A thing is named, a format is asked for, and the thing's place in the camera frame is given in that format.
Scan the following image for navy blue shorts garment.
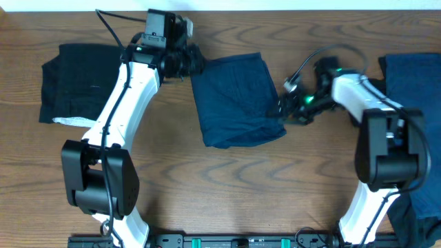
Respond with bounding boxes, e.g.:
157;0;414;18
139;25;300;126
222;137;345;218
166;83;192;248
191;52;286;149

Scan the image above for black shorts garment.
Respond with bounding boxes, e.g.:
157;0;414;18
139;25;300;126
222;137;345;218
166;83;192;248
39;43;121;128

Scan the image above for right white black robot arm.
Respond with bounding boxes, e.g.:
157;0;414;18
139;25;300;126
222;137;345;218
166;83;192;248
267;68;431;247

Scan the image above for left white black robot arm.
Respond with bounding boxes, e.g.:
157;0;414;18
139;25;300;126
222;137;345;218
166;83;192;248
61;10;205;248

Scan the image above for navy blue clothes pile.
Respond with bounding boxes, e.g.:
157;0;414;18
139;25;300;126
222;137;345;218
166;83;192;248
349;53;441;248

